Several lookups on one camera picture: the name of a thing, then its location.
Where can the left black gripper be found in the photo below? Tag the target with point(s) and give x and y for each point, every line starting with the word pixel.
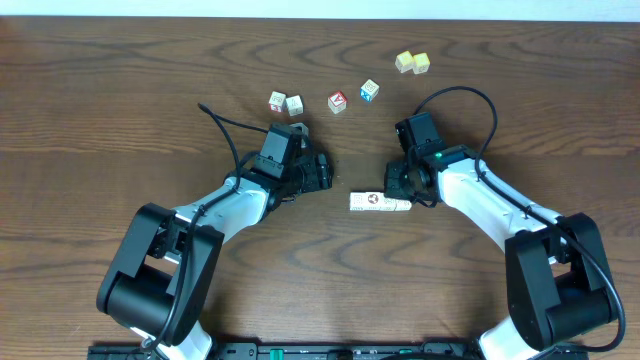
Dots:
pixel 322 171

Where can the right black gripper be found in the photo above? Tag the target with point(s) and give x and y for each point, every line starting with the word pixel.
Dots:
pixel 393 189

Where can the block with red emblem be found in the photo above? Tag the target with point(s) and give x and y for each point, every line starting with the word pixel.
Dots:
pixel 373 201

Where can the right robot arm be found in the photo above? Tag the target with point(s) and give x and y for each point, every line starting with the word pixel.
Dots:
pixel 557 274

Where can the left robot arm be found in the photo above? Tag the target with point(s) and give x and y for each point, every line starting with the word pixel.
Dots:
pixel 159 279

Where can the plain white block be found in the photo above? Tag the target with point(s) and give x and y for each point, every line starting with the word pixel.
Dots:
pixel 294 105

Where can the red letter A block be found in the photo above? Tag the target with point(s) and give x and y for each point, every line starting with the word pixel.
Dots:
pixel 337 102

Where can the white block red side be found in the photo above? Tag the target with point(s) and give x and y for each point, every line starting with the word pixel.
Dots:
pixel 277 102

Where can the blue and white block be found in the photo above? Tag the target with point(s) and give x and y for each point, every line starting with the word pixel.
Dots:
pixel 369 90

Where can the pale yellow block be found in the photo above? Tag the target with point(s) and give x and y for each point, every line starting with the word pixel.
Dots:
pixel 404 61

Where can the bright yellow block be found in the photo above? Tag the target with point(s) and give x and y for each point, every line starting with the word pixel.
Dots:
pixel 421 63

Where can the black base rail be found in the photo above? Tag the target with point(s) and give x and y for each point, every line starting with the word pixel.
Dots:
pixel 252 351

